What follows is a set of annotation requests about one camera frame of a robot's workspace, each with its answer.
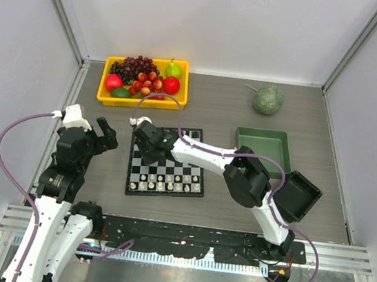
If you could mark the dark red grape bunch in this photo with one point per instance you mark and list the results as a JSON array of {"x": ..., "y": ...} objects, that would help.
[{"x": 130, "y": 67}]

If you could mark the red apple left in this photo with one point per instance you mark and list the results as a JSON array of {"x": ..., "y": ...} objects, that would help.
[{"x": 112, "y": 82}]

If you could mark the green pear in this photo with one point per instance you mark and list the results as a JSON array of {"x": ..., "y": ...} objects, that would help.
[{"x": 173, "y": 70}]

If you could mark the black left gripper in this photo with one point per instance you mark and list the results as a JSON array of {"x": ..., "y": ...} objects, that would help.
[{"x": 105, "y": 142}]

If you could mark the green lime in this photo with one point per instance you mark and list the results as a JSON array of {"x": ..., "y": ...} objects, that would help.
[{"x": 121, "y": 93}]

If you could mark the green plastic tray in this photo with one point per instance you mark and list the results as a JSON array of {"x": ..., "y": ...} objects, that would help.
[{"x": 268, "y": 143}]

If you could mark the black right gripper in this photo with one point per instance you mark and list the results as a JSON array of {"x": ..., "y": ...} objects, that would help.
[{"x": 146, "y": 159}]

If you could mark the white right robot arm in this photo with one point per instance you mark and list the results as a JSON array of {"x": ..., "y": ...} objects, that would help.
[{"x": 245, "y": 176}]

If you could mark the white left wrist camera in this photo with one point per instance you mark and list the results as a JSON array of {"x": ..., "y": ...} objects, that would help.
[{"x": 72, "y": 117}]

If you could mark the red apple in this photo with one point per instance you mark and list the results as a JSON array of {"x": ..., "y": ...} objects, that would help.
[
  {"x": 171, "y": 85},
  {"x": 112, "y": 82}
]

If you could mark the black plastic tray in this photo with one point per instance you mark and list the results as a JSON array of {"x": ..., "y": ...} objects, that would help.
[{"x": 296, "y": 197}]

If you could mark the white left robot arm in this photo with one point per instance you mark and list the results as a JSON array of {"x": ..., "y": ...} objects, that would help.
[{"x": 59, "y": 224}]

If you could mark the yellow plastic fruit bin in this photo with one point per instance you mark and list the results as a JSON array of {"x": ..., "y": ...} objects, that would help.
[{"x": 154, "y": 100}]

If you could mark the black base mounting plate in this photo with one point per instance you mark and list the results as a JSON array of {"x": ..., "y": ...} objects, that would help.
[{"x": 191, "y": 242}]

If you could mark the green round melon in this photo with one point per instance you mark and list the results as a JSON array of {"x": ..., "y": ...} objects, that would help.
[{"x": 267, "y": 100}]

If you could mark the black white chessboard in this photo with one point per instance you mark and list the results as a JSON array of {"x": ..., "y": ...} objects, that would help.
[{"x": 167, "y": 177}]

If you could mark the red apple right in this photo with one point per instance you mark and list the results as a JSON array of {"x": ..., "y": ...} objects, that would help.
[{"x": 171, "y": 85}]

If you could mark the red cherry cluster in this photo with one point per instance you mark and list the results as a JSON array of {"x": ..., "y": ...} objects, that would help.
[{"x": 145, "y": 84}]

